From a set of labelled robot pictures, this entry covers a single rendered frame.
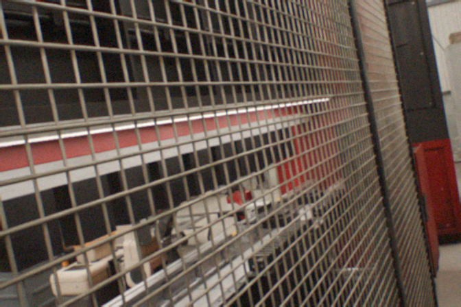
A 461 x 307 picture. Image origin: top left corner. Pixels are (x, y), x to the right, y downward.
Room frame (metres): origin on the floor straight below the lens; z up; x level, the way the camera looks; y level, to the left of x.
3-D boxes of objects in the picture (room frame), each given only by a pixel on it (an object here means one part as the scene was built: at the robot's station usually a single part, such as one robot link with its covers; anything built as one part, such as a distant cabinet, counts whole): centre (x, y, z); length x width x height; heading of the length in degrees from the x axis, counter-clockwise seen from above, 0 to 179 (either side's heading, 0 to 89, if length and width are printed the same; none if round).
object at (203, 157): (1.84, 0.15, 1.26); 0.15 x 0.09 x 0.17; 153
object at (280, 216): (1.93, -0.08, 1.01); 0.26 x 0.12 x 0.05; 63
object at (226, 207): (2.42, 0.02, 1.00); 0.26 x 0.18 x 0.01; 63
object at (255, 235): (2.30, -0.09, 0.92); 0.39 x 0.06 x 0.10; 153
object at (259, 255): (1.48, -0.12, 1.02); 0.44 x 0.06 x 0.04; 153
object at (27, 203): (1.13, 0.52, 1.26); 0.15 x 0.09 x 0.17; 153
